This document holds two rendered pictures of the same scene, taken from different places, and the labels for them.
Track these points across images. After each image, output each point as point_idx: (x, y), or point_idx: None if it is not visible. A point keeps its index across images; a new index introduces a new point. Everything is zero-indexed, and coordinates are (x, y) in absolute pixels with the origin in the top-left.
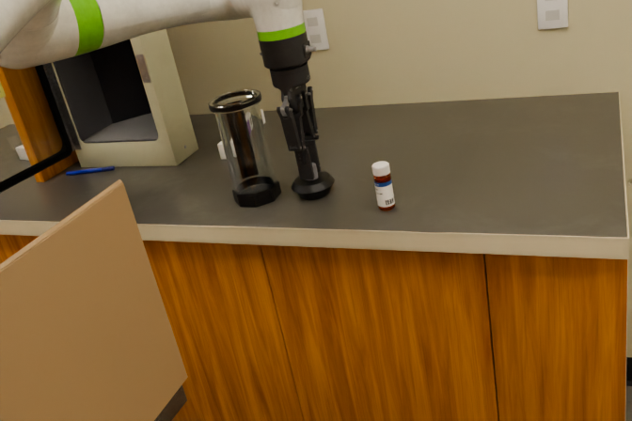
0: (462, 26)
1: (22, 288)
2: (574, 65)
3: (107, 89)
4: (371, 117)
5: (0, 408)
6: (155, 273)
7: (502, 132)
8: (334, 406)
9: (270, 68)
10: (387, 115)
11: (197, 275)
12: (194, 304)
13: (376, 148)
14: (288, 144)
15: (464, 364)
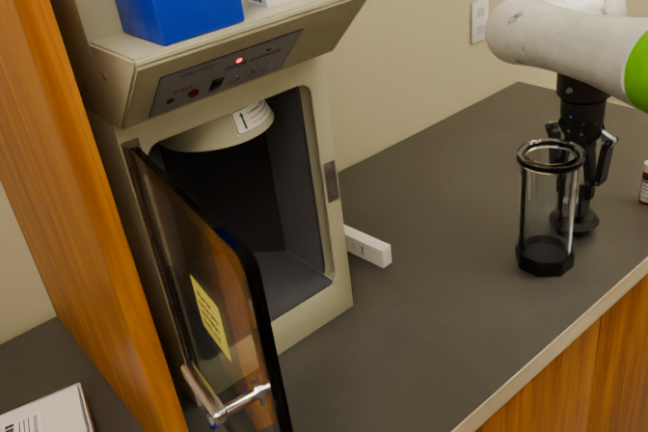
0: (424, 54)
1: None
2: (488, 68)
3: None
4: (405, 165)
5: None
6: (502, 426)
7: (540, 128)
8: (607, 429)
9: (601, 100)
10: (412, 157)
11: (543, 388)
12: (530, 429)
13: (497, 179)
14: (602, 178)
15: None
